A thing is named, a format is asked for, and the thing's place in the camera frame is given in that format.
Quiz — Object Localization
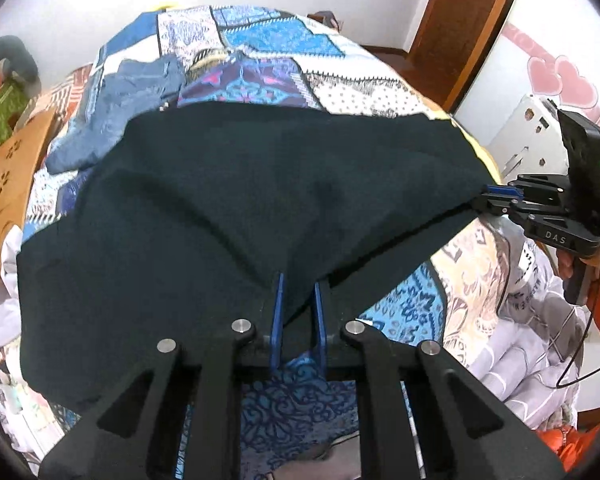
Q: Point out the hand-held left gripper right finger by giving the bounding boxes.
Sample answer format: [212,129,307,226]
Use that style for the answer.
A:
[314,280,566,480]

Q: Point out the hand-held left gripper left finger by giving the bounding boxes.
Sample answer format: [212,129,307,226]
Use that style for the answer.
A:
[39,272,286,480]

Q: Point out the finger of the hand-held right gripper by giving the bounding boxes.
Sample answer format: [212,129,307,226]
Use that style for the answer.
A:
[484,174,571,199]
[471,195,536,219]

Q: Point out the black pants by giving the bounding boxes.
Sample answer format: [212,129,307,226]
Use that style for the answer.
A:
[16,107,498,416]

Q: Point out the person's right hand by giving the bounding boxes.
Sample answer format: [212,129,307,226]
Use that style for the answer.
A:
[554,248,575,282]

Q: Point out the yellow orange fleece blanket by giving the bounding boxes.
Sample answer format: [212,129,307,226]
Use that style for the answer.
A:
[447,112,505,183]

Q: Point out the white wardrobe with pink hearts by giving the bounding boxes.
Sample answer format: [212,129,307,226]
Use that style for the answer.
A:
[452,0,600,241]

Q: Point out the white padded jacket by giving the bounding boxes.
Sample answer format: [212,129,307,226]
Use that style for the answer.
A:
[462,237,588,431]

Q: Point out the wooden door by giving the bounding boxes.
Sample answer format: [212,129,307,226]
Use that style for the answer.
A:
[407,0,528,111]

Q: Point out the person's orange clothing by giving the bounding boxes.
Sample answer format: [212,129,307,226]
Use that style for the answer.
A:
[535,420,600,477]

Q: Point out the wooden chair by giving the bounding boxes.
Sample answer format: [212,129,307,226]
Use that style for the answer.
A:
[307,10,347,35]

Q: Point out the blue jeans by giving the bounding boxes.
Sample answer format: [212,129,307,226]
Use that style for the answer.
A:
[45,52,188,173]

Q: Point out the patchwork printed blanket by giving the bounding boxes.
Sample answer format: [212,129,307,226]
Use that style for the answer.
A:
[0,4,511,480]

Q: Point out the wooden board with flower cutouts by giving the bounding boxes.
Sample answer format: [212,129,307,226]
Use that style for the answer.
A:
[0,107,56,293]

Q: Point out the green bag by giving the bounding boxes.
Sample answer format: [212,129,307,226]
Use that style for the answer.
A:
[0,77,36,181]

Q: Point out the grey plush cushion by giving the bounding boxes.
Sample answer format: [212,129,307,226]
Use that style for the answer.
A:
[0,35,43,96]

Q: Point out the black cable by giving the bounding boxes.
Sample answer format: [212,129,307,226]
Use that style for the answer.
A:
[555,250,600,390]

